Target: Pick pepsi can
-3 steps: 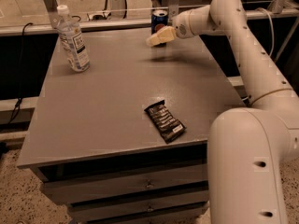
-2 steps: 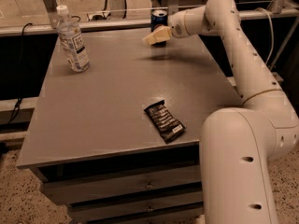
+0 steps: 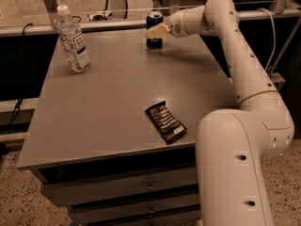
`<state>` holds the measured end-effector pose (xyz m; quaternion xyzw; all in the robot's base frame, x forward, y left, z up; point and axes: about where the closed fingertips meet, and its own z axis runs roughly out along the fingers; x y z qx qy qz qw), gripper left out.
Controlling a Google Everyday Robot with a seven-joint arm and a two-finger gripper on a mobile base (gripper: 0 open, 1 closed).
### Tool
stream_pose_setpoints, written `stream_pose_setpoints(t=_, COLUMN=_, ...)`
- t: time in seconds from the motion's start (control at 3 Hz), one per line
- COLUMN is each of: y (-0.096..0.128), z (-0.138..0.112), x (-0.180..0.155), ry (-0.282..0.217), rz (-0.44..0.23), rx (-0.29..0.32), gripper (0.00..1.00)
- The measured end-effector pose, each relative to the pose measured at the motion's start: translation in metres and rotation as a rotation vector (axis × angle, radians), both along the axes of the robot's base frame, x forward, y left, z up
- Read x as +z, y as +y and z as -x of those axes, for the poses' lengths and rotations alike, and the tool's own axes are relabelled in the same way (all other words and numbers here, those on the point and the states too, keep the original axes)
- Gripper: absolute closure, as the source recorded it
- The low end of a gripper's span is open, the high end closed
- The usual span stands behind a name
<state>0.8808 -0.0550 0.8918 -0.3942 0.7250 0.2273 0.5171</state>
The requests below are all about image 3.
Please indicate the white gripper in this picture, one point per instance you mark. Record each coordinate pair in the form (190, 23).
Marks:
(175, 24)

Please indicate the blue pepsi can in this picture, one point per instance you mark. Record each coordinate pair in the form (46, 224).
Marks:
(153, 19)

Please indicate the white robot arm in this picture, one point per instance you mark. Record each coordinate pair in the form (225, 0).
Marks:
(231, 143)

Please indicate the floor power strip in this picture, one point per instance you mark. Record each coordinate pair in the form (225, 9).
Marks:
(101, 16)

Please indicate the clear plastic water bottle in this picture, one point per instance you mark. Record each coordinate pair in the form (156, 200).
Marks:
(71, 37)

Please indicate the black snack bar wrapper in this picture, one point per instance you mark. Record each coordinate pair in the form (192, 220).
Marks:
(168, 126)

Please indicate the grey drawer cabinet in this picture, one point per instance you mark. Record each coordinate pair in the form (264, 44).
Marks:
(96, 151)

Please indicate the metal railing bar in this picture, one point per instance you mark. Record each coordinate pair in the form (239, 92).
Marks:
(33, 30)

